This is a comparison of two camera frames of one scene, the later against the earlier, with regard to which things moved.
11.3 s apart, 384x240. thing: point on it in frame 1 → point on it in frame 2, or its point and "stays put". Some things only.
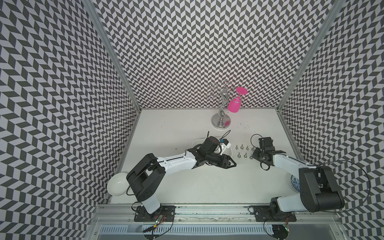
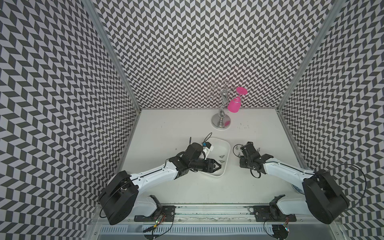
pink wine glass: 235,102 stays put
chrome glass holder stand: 220,121 stays put
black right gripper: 255,155 → 242,163
